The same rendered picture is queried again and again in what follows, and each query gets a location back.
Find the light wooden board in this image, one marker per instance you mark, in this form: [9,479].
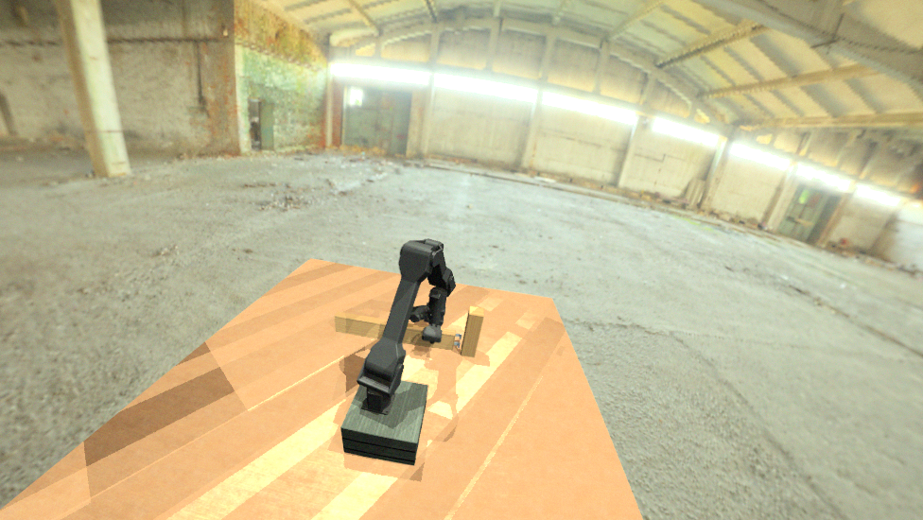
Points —
[371,327]

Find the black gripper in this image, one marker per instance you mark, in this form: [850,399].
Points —
[435,319]

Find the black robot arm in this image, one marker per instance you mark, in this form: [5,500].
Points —
[382,369]

